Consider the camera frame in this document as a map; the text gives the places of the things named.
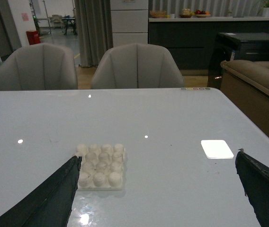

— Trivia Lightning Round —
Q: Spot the white studded base plate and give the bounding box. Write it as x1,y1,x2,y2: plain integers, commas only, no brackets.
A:
75,144,126,191

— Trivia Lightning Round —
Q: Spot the grey curtain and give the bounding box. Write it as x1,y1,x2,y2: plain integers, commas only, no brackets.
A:
75,0,113,67

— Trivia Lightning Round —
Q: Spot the fruit bowl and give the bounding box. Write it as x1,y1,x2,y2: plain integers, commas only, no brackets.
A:
194,9,211,18

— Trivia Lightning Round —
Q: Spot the wicker basket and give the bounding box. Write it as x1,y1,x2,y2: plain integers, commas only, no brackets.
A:
150,10,167,18

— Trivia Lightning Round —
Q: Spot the dark kitchen counter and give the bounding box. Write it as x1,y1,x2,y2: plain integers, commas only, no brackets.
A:
148,17,269,75

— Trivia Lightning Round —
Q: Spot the left grey armchair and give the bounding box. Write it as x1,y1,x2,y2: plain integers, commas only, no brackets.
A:
0,43,78,91

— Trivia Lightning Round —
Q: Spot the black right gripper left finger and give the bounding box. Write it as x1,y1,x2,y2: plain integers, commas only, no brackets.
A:
0,156,82,227

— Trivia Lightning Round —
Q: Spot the red box on floor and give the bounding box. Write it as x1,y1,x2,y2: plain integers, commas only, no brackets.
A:
26,30,41,45

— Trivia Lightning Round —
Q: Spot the plate of yellow food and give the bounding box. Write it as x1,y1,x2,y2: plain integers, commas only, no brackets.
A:
179,9,194,18

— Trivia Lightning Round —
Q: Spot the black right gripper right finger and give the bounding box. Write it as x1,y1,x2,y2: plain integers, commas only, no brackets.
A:
235,151,269,227

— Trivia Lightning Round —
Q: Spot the white drawer cabinet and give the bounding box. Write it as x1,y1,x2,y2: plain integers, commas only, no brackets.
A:
110,0,149,47

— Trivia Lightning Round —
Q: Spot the black appliance cabinet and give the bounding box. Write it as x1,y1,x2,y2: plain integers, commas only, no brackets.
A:
207,33,269,89

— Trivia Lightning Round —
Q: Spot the beige sofa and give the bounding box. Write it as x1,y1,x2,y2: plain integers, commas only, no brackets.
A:
220,60,269,137

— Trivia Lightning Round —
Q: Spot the grey armchair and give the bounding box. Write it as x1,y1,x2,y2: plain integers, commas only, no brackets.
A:
90,43,184,89
0,43,78,91

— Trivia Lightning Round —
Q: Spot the right grey armchair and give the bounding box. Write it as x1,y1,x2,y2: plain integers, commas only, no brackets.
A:
90,43,184,89

